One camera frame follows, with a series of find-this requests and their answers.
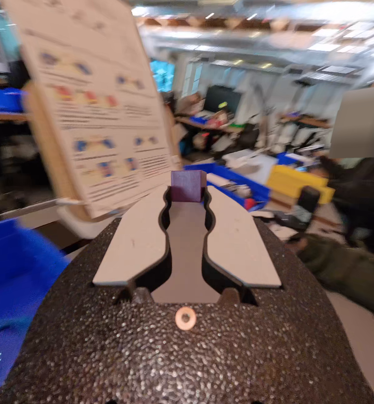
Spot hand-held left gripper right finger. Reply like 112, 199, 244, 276
202, 186, 283, 292

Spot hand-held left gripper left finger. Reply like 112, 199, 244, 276
92, 186, 173, 294

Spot purple cube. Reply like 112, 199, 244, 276
170, 170, 207, 202

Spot person's right forearm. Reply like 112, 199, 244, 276
285, 233, 374, 318

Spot yellow bin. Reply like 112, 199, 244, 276
265, 165, 335, 205

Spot small blue parts bin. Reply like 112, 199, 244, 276
183, 162, 271, 213

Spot large blue bin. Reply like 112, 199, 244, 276
0, 218, 71, 404

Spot black monitor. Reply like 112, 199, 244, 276
204, 85, 242, 115

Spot printed instruction sheet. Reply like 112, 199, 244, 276
0, 0, 182, 219

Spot blue shelf bin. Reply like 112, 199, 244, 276
0, 85, 26, 113

